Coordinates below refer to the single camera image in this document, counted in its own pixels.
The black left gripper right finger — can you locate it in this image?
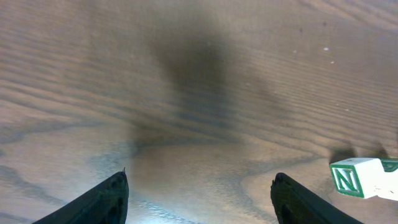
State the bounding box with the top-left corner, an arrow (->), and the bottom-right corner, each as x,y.
271,172 -> 361,224

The wooden block green N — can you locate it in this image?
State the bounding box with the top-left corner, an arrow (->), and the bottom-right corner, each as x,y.
330,157 -> 397,201

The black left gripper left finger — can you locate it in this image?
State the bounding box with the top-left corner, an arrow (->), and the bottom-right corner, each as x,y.
33,171 -> 129,224

